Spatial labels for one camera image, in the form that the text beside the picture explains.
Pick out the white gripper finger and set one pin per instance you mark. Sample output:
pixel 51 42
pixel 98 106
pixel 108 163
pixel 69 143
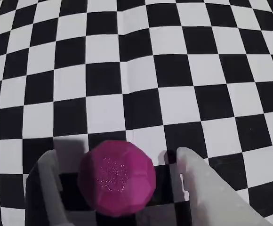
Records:
pixel 209 195
pixel 49 183

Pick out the pink faceted ball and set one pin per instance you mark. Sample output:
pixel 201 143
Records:
pixel 116 179

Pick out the checkerboard printed white sheet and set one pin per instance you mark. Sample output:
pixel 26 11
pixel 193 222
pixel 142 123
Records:
pixel 174 106

